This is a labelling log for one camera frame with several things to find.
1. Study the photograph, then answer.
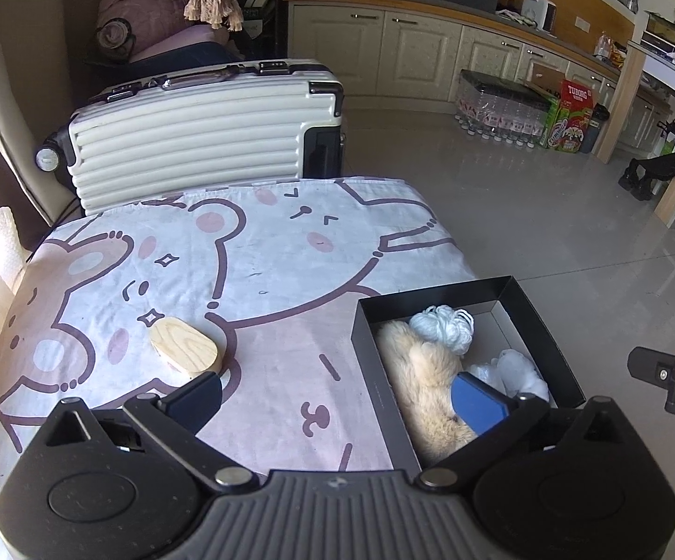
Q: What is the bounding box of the red green cereal box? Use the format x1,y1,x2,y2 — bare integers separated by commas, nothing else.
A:
540,78,594,153

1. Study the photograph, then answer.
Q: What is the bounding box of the pack of water bottles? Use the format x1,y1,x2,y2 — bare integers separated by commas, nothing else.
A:
455,70,551,148

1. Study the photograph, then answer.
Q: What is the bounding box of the cream fluffy fur item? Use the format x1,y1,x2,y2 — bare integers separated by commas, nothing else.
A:
375,321,476,465

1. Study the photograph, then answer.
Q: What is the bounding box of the cream cabinet row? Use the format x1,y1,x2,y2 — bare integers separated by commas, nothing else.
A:
285,0,665,153

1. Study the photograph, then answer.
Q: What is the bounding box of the bear print bed sheet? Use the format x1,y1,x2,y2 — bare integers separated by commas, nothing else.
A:
0,173,479,560

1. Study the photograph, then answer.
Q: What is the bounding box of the wooden desk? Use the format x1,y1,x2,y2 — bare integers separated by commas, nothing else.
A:
593,41,675,229

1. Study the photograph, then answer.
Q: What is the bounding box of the white small appliance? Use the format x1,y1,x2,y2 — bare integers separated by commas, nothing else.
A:
521,0,556,32

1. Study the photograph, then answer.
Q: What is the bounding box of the white yarn bundle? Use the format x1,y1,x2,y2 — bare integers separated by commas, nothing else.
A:
410,305,475,357

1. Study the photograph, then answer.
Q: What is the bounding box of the black open box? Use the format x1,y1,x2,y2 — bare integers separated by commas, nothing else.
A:
351,276,585,476

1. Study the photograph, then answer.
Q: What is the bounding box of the oval wooden block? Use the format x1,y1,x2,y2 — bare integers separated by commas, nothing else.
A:
149,317,223,378

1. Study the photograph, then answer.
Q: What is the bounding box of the white ribbed suitcase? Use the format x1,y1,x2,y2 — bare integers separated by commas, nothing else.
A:
34,59,345,214

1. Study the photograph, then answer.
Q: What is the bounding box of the pink bundled bedding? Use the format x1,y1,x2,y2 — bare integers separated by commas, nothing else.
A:
92,0,230,63

